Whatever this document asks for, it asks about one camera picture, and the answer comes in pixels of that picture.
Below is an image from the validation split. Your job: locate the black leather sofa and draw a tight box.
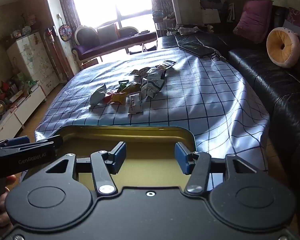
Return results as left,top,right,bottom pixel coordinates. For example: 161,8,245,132
157,5,300,238

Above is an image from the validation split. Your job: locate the crumpled newspaper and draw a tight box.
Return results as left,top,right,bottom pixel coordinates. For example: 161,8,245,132
177,25,203,35

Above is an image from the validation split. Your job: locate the yellow green snack packet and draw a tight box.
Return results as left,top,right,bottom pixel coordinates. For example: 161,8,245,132
122,82,141,95

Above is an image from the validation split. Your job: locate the red stick vacuum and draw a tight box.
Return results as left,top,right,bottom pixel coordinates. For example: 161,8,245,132
46,27,68,82

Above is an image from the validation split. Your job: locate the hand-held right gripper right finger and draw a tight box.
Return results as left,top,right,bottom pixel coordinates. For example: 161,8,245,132
174,142,265,195

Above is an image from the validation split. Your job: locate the person's left hand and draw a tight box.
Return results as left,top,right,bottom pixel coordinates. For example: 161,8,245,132
0,174,17,230

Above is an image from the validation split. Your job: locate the round yellow plush cushion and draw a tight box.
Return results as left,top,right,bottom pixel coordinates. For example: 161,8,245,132
266,27,300,68

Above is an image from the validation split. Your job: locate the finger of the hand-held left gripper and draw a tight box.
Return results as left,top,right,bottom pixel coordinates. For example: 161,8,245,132
30,135,64,153
0,136,30,147

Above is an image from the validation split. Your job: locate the white cartoon print cabinet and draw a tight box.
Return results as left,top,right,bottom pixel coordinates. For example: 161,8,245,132
7,31,59,96

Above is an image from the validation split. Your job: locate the round colourful wall board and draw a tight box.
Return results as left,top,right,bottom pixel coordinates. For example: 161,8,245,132
57,24,72,41

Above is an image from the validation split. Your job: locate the magenta pillow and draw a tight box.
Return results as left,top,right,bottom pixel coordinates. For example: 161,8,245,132
233,0,273,43

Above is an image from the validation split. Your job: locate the blue checked tablecloth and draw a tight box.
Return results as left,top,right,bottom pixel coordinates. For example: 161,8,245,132
35,47,271,178

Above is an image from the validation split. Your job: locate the white bar snack packet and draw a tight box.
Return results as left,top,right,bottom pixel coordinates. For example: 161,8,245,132
128,92,143,115

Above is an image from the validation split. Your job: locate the low white cabinet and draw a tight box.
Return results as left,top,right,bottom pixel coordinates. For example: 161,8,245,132
0,85,47,143

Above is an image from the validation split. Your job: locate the group of cabinet figurines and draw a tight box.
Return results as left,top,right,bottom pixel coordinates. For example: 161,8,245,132
11,14,39,39

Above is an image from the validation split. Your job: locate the bunch of keys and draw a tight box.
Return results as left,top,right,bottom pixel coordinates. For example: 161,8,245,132
211,52,227,62

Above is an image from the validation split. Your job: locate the purple chaise lounge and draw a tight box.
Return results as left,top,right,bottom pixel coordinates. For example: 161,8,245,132
72,25,158,67

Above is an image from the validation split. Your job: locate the grey cushion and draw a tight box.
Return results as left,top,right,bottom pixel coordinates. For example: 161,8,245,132
97,23,118,43

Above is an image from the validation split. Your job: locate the gold square snack packet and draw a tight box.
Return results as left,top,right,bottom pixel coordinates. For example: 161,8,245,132
112,92,127,105

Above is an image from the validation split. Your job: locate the pile of white packets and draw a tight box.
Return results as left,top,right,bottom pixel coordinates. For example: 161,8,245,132
129,60,178,100

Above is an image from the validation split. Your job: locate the dark laptop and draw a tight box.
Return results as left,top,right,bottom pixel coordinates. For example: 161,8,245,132
179,42,215,58

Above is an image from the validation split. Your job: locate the gold metal tray teal rim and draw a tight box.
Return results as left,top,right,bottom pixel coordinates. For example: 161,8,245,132
57,125,198,191

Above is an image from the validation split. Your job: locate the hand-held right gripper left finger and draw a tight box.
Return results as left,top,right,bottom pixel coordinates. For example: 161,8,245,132
41,142,127,196

